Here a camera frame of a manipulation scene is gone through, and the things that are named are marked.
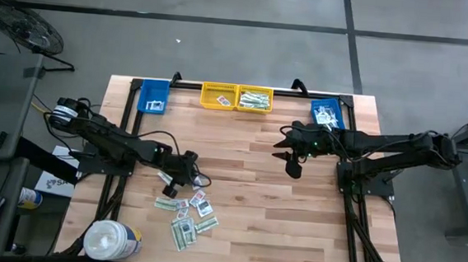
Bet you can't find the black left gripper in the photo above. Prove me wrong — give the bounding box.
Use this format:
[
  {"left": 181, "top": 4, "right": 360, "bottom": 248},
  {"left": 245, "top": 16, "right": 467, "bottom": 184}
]
[{"left": 155, "top": 148, "right": 200, "bottom": 199}]

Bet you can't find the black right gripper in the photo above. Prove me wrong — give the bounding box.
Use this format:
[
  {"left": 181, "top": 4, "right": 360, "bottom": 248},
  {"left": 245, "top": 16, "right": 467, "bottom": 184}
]
[{"left": 269, "top": 119, "right": 339, "bottom": 183}]

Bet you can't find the blue plastic basket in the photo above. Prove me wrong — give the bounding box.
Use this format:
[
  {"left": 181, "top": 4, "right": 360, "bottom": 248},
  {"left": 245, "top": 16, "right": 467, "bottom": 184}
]
[
  {"left": 136, "top": 77, "right": 171, "bottom": 116},
  {"left": 309, "top": 96, "right": 348, "bottom": 131}
]

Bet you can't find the white wipes canister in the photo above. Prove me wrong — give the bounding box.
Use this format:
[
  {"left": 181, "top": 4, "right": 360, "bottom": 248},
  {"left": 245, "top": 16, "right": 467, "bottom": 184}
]
[{"left": 82, "top": 218, "right": 145, "bottom": 262}]

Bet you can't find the white printed box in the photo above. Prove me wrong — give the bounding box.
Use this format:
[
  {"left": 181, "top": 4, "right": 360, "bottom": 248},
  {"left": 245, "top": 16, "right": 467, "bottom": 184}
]
[{"left": 33, "top": 143, "right": 83, "bottom": 199}]

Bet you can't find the black diagonal brace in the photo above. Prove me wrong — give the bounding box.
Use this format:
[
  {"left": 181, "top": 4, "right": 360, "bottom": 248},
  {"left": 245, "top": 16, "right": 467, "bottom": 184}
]
[{"left": 13, "top": 135, "right": 82, "bottom": 186}]

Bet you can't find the white yellow can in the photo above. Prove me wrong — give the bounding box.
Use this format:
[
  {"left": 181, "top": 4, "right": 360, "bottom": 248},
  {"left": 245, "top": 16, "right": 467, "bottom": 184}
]
[{"left": 17, "top": 185, "right": 44, "bottom": 211}]

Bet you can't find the grey metal cart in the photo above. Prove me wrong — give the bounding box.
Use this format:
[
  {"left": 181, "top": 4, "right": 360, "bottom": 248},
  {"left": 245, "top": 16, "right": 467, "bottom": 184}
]
[{"left": 418, "top": 101, "right": 468, "bottom": 239}]

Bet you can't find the black floor fan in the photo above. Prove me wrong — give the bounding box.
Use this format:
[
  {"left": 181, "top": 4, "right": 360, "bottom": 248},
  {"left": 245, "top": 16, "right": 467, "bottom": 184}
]
[{"left": 0, "top": 0, "right": 82, "bottom": 74}]

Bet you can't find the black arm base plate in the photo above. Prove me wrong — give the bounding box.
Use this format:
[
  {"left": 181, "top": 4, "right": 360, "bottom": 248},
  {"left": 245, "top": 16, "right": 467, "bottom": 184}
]
[
  {"left": 335, "top": 161, "right": 398, "bottom": 199},
  {"left": 76, "top": 143, "right": 138, "bottom": 179}
]

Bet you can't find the yellow cable plug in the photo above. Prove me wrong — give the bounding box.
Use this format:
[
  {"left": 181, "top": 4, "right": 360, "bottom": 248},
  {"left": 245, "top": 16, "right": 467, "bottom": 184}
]
[{"left": 30, "top": 101, "right": 54, "bottom": 116}]

